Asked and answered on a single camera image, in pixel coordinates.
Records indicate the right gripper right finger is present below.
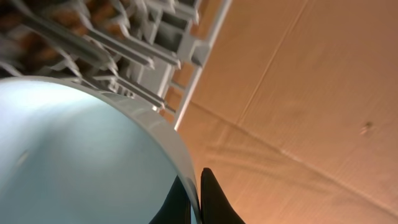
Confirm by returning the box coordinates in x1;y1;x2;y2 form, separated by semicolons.
200;167;245;224

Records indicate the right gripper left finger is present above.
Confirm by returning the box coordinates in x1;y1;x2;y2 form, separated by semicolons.
149;176;191;224

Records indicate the brown cardboard sheet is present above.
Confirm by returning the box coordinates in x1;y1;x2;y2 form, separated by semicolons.
179;0;397;223

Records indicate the grey dishwasher rack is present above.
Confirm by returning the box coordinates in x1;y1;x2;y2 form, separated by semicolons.
1;0;231;128

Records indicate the light blue bowl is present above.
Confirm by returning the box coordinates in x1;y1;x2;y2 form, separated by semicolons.
1;77;201;223

